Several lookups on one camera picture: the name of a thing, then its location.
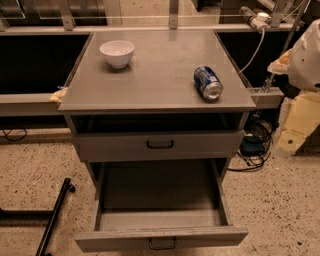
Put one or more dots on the white ceramic bowl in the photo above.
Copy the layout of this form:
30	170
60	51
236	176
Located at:
117	53

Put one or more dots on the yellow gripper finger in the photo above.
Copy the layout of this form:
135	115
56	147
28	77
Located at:
298	119

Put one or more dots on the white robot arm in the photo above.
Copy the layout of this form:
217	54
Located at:
301	63

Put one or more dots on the grey metal rail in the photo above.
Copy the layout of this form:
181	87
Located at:
17	105

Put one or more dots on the yellow tape piece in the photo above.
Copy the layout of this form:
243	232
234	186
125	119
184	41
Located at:
58	96

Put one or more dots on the blue pepsi can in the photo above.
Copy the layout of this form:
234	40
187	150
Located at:
207	83

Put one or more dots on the closed grey top drawer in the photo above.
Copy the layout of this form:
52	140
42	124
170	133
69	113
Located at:
144	146

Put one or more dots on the white power strip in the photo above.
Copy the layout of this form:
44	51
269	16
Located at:
257	21

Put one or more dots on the open grey middle drawer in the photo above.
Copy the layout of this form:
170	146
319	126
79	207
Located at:
159	205

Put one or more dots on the black metal stand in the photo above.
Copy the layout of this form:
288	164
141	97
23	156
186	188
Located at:
46	218

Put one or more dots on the grey drawer cabinet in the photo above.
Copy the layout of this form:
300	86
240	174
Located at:
156	91

